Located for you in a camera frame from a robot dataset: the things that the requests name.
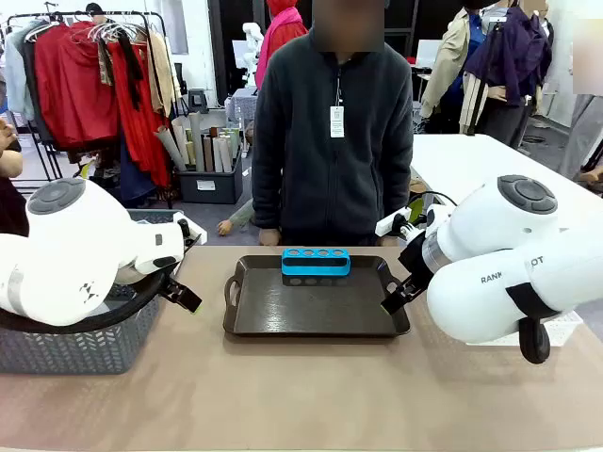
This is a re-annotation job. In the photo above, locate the beige garment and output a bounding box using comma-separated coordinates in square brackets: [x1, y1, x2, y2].
[145, 30, 183, 119]

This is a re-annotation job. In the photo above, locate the mannequin in beige coat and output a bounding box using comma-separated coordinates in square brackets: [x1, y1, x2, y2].
[420, 7, 486, 136]

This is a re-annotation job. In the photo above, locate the mannequin in pink clothes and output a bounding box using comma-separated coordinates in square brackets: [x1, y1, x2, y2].
[255, 0, 310, 90]

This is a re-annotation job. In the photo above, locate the dark brown plastic tray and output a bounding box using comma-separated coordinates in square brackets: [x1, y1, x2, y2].
[223, 254, 412, 339]

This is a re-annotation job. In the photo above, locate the dark grey storage bin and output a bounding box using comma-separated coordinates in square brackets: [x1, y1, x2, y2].
[176, 150, 245, 205]

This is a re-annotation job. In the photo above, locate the grey paper roll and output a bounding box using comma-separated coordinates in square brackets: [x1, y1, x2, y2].
[155, 124, 188, 173]

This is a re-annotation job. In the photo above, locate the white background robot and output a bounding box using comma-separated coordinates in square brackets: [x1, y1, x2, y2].
[242, 22, 265, 90]

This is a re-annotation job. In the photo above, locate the black step stool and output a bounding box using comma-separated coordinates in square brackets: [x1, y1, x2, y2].
[187, 88, 208, 114]

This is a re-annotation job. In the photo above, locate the red hooded garment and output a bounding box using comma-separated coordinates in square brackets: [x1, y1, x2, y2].
[33, 21, 120, 150]

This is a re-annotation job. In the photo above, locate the black scarf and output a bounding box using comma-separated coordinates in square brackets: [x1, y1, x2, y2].
[117, 35, 145, 112]

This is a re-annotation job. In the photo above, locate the white name badge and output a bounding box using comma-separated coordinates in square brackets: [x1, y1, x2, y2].
[329, 105, 346, 139]

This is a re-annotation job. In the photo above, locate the person's left forearm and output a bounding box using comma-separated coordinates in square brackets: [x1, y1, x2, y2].
[376, 154, 416, 236]

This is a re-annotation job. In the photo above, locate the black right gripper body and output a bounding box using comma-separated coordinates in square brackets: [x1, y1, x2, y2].
[398, 233, 437, 283]

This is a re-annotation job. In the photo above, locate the long red dress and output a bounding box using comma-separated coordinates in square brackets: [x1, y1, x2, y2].
[107, 40, 171, 189]

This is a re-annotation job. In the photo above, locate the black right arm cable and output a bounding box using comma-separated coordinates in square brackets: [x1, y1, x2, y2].
[407, 190, 458, 222]

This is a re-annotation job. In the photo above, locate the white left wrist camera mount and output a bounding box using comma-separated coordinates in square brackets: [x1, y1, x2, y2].
[172, 211, 208, 247]

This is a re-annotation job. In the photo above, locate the bystander in grey clothes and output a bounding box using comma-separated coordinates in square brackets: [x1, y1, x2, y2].
[559, 18, 603, 183]

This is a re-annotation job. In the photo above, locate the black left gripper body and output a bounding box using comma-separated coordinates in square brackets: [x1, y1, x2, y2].
[158, 273, 186, 299]

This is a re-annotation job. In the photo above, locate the white table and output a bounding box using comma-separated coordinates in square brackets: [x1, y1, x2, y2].
[410, 134, 603, 232]

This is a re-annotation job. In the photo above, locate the grey plastic basket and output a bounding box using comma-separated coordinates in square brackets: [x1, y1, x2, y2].
[0, 209, 183, 376]

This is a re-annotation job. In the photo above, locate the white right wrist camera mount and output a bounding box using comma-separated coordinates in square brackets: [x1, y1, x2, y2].
[375, 206, 428, 239]

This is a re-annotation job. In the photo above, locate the person in dark fleece jacket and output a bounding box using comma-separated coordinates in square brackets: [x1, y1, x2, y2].
[252, 0, 416, 246]

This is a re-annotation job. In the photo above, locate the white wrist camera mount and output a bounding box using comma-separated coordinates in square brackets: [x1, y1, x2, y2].
[172, 211, 208, 247]
[375, 206, 428, 239]

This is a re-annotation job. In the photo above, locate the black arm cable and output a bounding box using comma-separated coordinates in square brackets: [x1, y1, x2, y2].
[0, 270, 169, 335]
[407, 190, 458, 222]

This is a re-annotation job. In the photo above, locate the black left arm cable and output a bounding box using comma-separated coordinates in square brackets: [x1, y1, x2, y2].
[0, 270, 169, 335]

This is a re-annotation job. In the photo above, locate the person's right forearm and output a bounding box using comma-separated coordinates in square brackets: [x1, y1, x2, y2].
[252, 154, 284, 232]

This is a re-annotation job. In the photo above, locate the black clothes rack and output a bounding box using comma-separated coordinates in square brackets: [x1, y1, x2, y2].
[7, 11, 178, 208]

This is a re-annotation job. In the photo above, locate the light blue garment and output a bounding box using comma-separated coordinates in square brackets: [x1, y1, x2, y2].
[4, 21, 38, 121]

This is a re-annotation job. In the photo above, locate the blue test tube rack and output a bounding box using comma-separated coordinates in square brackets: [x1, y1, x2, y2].
[281, 247, 352, 287]

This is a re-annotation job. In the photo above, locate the grey-green paper roll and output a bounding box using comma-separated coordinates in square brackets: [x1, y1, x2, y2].
[187, 111, 206, 173]

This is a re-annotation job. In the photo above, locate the seated person in black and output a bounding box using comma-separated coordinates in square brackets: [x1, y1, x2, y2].
[0, 117, 30, 238]

